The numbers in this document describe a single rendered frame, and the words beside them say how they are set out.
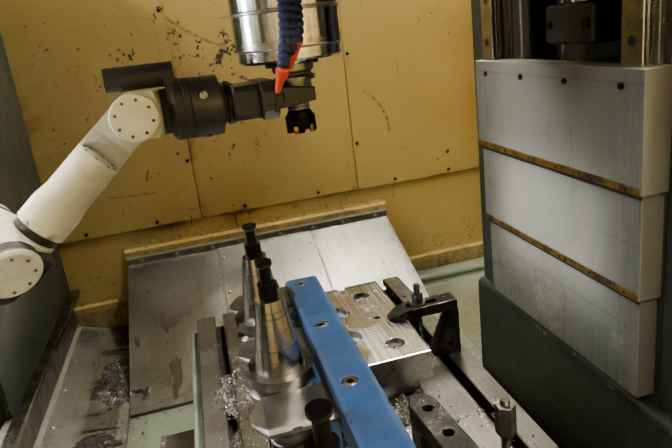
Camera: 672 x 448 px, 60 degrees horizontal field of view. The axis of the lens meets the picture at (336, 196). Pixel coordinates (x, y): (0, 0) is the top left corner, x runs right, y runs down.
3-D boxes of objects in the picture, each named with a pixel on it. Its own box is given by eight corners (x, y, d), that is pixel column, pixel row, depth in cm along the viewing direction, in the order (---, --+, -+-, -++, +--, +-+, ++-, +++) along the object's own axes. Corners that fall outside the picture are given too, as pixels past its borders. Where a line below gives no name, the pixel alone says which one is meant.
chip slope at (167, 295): (125, 463, 134) (99, 363, 126) (142, 329, 196) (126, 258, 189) (479, 370, 152) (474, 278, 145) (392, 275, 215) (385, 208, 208)
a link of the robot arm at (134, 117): (201, 141, 81) (115, 155, 78) (195, 134, 91) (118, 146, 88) (187, 58, 78) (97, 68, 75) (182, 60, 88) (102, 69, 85)
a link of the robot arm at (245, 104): (275, 63, 82) (188, 74, 78) (284, 131, 84) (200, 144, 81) (258, 62, 93) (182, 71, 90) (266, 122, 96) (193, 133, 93)
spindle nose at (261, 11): (360, 52, 84) (351, -37, 80) (252, 67, 79) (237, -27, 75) (322, 53, 98) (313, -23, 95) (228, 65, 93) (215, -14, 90)
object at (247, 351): (241, 372, 56) (240, 365, 56) (236, 346, 61) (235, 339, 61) (312, 355, 58) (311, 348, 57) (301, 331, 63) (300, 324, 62)
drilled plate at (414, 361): (298, 411, 93) (294, 383, 91) (272, 328, 120) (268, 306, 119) (433, 376, 98) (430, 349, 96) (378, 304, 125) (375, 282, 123)
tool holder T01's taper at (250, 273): (289, 314, 63) (280, 256, 61) (249, 326, 61) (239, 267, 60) (276, 299, 67) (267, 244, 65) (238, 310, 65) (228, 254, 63)
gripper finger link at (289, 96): (315, 103, 89) (275, 108, 87) (313, 81, 88) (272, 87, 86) (318, 104, 87) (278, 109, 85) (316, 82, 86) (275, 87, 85)
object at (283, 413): (255, 446, 46) (253, 437, 46) (248, 407, 51) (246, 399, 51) (340, 423, 47) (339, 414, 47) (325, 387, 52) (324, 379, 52)
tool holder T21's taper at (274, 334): (303, 374, 52) (292, 305, 50) (253, 380, 52) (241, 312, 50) (303, 348, 56) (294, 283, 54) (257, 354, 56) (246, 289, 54)
